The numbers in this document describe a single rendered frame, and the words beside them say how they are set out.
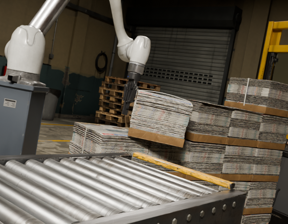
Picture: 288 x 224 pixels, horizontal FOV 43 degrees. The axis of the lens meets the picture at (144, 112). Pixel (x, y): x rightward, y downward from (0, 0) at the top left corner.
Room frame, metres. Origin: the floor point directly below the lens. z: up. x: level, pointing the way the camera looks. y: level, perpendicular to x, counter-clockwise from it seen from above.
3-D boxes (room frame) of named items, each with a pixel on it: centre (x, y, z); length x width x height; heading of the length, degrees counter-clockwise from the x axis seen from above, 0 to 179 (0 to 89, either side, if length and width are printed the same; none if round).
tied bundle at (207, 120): (2.31, -0.31, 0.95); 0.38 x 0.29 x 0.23; 36
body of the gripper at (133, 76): (2.05, 0.09, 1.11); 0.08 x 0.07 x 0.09; 33
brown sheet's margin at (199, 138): (2.31, -0.31, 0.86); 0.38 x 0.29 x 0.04; 36
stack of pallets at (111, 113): (9.01, 0.43, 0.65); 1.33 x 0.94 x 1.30; 145
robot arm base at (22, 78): (1.73, 0.60, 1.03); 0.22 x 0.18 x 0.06; 175
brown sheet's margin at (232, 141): (2.47, -0.55, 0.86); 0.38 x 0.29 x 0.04; 36
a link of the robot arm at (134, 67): (2.05, 0.09, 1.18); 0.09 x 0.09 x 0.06
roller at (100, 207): (0.91, 0.18, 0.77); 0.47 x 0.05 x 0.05; 51
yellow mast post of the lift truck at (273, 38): (3.16, -0.98, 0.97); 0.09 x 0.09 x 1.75; 34
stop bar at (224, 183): (1.32, -0.16, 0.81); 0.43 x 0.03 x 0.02; 51
